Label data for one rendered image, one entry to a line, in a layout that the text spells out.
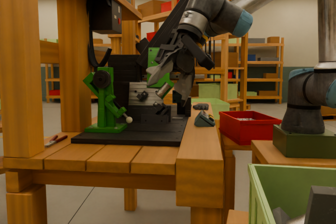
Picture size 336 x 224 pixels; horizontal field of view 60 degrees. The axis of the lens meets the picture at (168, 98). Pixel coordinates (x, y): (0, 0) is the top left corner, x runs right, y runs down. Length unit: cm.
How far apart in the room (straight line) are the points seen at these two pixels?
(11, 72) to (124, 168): 46
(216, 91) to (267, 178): 354
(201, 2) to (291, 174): 48
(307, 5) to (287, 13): 73
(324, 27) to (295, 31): 1021
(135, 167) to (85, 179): 22
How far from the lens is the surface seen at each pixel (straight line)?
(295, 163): 108
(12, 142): 106
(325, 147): 116
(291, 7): 1134
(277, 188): 68
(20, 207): 111
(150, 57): 151
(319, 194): 35
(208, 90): 426
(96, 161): 94
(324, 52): 106
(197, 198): 92
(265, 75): 1038
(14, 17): 103
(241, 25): 88
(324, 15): 106
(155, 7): 544
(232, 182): 150
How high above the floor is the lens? 116
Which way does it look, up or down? 6 degrees down
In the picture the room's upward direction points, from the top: straight up
